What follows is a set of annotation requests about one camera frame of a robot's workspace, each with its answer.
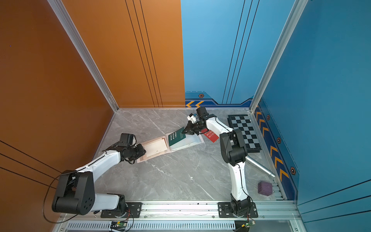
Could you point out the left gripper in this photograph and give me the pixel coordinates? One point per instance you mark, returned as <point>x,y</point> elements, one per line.
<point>142,152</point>

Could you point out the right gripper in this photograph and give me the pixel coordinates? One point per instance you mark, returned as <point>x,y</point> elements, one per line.
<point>191,130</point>

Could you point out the green card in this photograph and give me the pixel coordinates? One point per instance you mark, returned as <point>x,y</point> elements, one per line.
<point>176,136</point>

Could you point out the red money card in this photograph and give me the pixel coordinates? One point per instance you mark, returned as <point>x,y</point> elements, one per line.
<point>211,136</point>

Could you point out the pink photo album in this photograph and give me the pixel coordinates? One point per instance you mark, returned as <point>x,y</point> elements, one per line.
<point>160,146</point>

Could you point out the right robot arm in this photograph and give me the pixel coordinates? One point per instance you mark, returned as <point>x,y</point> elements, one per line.
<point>233,151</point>

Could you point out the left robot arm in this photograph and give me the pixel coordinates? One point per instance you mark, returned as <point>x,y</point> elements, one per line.
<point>76,194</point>

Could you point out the black white chessboard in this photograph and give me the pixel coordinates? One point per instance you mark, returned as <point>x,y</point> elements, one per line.
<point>244,124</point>

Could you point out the left green circuit board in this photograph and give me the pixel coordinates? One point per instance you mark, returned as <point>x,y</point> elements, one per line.
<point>118,226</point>

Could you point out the green circuit board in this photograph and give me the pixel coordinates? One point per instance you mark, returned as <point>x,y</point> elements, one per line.
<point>118,226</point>
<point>247,225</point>

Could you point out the silver microphone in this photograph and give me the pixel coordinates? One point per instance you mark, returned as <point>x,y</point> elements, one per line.
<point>260,167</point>

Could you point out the purple cube box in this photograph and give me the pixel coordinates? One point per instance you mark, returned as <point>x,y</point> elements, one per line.
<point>265,188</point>

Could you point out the right green circuit board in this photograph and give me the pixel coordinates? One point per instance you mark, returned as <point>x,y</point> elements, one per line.
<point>247,225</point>

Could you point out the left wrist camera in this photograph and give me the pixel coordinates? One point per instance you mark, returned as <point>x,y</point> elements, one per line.
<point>127,140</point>

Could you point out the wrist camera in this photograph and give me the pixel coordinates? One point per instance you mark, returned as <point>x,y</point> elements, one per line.
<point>127,140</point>
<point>201,113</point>

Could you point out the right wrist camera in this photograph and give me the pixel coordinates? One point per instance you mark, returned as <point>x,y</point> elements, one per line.
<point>201,113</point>

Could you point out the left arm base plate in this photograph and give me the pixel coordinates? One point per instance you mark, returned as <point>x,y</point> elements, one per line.
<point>133,209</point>

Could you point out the aluminium front rail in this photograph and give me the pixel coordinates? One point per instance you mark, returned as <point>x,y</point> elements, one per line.
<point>202,209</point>

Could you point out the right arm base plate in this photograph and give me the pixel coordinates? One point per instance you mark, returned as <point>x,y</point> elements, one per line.
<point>225,210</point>

